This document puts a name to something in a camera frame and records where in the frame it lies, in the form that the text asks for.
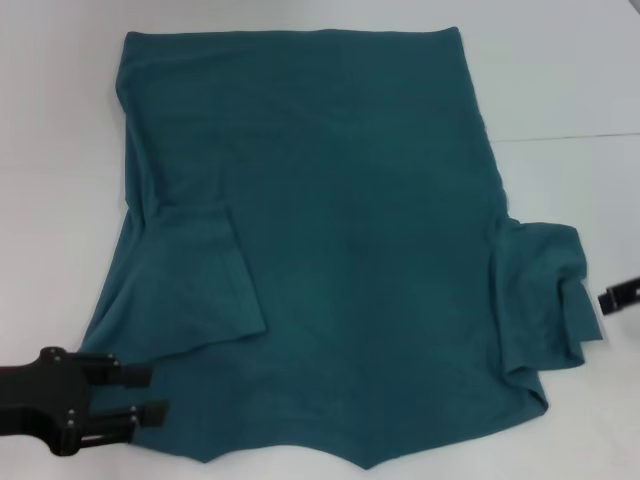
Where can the teal blue shirt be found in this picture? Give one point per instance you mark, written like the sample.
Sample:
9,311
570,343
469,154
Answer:
325,225

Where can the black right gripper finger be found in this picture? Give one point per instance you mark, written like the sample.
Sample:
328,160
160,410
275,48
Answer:
622,296

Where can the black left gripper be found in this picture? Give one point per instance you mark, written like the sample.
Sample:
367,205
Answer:
50,395

